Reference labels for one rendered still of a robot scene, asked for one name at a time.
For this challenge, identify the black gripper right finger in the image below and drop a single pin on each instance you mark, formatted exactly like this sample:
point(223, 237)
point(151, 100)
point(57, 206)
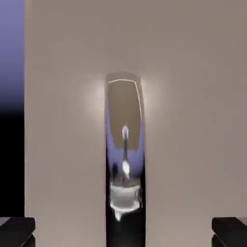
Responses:
point(229, 229)

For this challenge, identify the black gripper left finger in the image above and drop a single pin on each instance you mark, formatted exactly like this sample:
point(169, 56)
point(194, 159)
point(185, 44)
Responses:
point(17, 229)

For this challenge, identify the beige cabinet door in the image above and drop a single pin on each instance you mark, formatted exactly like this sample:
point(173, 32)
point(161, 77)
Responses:
point(183, 115)

